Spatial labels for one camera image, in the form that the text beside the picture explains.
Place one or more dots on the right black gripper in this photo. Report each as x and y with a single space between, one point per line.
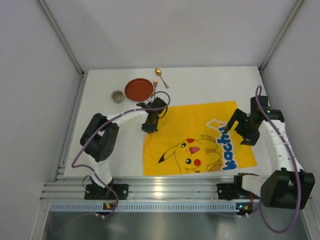
241 120

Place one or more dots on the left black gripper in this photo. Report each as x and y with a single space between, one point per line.
150 126

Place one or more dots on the yellow Pikachu placemat cloth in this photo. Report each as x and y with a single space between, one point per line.
191 139

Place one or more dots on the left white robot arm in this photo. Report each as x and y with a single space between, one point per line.
99 138

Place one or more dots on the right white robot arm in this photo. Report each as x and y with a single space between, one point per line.
288 183

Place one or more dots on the red round plate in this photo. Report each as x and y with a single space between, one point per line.
139 89

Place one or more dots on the gold fork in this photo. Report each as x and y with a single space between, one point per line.
155 84

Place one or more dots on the gold spoon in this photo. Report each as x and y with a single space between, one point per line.
158 72

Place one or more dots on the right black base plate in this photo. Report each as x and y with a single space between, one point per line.
227 191

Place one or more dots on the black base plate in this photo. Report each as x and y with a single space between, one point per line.
96 192
227 191

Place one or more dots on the aluminium mounting rail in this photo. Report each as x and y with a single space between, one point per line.
166 188

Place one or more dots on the left aluminium frame post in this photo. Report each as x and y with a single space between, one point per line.
60 35

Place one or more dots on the aluminium frame post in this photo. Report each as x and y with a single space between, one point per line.
281 34
60 35

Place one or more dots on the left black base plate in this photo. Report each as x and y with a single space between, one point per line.
96 192

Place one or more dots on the slotted grey cable duct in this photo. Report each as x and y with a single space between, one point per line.
153 207

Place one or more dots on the right aluminium frame post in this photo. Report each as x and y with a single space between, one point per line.
281 34

